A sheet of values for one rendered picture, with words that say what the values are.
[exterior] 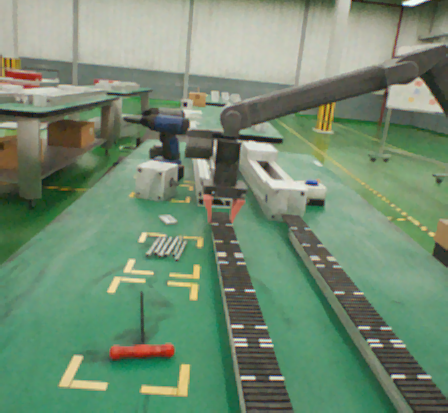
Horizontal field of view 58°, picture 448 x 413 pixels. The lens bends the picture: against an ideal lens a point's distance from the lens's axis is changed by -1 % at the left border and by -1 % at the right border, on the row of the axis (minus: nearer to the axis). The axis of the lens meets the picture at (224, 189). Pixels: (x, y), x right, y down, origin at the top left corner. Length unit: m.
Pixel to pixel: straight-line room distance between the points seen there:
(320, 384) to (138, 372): 0.23
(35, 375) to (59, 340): 0.07
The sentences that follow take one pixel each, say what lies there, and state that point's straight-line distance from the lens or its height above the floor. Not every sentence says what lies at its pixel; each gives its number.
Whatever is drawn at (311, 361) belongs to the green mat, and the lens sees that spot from 0.62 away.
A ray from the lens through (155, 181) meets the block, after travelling 1.18.
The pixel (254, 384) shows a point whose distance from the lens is 0.51.
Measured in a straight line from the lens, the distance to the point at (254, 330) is 0.59.
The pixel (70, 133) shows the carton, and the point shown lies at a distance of 4.88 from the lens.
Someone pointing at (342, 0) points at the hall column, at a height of 3.31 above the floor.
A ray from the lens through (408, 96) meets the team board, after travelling 7.27.
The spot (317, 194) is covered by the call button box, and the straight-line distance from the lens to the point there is 1.32.
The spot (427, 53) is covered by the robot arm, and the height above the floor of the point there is 1.24.
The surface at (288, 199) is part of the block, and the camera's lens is 1.11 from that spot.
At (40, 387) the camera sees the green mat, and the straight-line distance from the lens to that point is 0.56.
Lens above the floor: 1.14
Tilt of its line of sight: 15 degrees down
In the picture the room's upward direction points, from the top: 6 degrees clockwise
